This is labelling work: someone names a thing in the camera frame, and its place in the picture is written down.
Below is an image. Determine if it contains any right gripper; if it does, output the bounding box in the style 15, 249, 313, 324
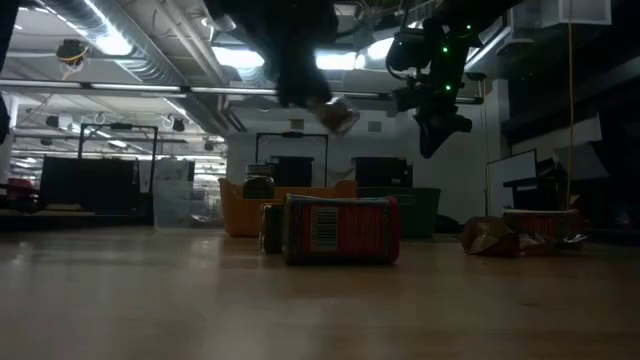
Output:
413, 112, 474, 160

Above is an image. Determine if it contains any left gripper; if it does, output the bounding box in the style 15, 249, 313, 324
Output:
275, 29, 335, 109

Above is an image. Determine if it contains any small brown spice jar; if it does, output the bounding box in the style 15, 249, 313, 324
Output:
315, 96, 361, 137

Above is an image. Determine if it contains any brown foil spice packet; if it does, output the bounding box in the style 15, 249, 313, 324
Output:
459, 215, 589, 259

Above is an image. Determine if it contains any red spice tin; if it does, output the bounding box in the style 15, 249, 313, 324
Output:
282, 193, 401, 266

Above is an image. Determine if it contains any green-lidded spice jar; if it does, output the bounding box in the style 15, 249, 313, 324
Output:
242, 163, 276, 200
258, 202, 285, 254

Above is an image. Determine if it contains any pink candy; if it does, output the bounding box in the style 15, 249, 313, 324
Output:
502, 208, 584, 242

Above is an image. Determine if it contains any ceiling light panel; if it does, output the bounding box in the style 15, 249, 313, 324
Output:
212, 46, 266, 69
314, 49, 367, 71

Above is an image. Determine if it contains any green plastic bin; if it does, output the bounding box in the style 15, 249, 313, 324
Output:
357, 187, 442, 239

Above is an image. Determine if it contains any whiteboard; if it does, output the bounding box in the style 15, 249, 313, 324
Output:
485, 148, 539, 217

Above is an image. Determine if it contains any yellow plastic bin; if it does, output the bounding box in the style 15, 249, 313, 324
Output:
218, 177, 360, 239

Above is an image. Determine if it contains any clear plastic bin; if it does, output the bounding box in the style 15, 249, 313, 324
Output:
151, 158, 226, 230

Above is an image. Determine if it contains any wide black monitor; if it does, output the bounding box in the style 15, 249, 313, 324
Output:
39, 155, 142, 214

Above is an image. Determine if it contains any black workstation frame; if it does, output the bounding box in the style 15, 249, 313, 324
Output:
78, 122, 159, 197
254, 131, 330, 189

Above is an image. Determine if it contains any long horizontal metal rail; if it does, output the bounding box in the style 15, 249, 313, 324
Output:
0, 78, 485, 106

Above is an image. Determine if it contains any hanging yellow cable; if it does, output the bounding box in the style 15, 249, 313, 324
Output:
565, 0, 575, 209

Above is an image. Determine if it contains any silver ventilation duct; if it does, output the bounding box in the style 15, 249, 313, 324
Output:
39, 0, 231, 87

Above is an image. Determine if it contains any black ceiling cable reel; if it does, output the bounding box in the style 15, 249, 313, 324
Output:
55, 38, 91, 69

